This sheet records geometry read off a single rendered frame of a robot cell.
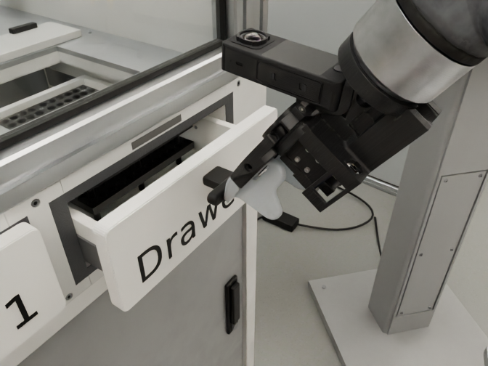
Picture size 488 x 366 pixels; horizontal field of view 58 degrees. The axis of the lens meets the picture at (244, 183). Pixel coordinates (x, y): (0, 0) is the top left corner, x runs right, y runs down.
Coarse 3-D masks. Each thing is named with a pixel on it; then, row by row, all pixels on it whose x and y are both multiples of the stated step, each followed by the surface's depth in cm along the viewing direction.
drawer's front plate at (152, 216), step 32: (256, 128) 54; (192, 160) 47; (224, 160) 50; (160, 192) 42; (192, 192) 47; (96, 224) 39; (128, 224) 40; (160, 224) 44; (128, 256) 41; (128, 288) 43
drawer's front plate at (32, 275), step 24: (0, 240) 37; (24, 240) 38; (0, 264) 36; (24, 264) 38; (48, 264) 41; (0, 288) 37; (24, 288) 39; (48, 288) 42; (0, 312) 38; (48, 312) 43; (0, 336) 39; (24, 336) 41; (0, 360) 40
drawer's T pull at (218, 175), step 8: (216, 168) 48; (224, 168) 48; (208, 176) 47; (216, 176) 47; (224, 176) 47; (208, 184) 47; (216, 184) 47; (224, 184) 46; (216, 192) 45; (208, 200) 45; (216, 200) 44
